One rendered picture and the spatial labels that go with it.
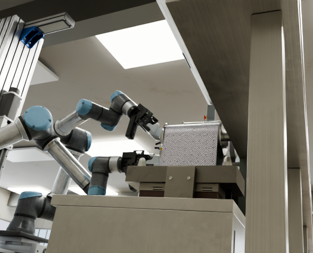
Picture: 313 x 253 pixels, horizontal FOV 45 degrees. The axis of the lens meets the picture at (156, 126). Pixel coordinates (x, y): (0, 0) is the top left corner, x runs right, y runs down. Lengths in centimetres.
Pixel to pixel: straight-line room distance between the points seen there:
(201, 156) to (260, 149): 88
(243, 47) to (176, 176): 55
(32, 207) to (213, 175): 116
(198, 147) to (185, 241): 49
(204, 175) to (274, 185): 67
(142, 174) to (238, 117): 41
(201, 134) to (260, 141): 92
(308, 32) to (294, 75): 288
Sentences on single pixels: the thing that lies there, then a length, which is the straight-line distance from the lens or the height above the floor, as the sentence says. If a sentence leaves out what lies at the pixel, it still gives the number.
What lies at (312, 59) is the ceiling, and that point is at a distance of 422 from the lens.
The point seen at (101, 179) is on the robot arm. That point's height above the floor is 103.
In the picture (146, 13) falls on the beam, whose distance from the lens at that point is 305.
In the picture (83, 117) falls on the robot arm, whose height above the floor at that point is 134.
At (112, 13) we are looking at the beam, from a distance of 312.
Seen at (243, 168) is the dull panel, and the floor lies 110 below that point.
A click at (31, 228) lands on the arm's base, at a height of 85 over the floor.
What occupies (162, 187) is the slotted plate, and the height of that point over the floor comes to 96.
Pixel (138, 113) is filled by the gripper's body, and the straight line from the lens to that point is 175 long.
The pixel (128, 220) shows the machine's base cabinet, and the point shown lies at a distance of 125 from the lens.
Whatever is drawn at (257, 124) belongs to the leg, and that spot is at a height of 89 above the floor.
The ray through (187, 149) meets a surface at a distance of 155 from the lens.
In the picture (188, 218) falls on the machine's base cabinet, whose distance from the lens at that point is 118.
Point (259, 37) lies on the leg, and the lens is 77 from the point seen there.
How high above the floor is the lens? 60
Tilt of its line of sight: 25 degrees up
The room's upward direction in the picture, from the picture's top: 8 degrees clockwise
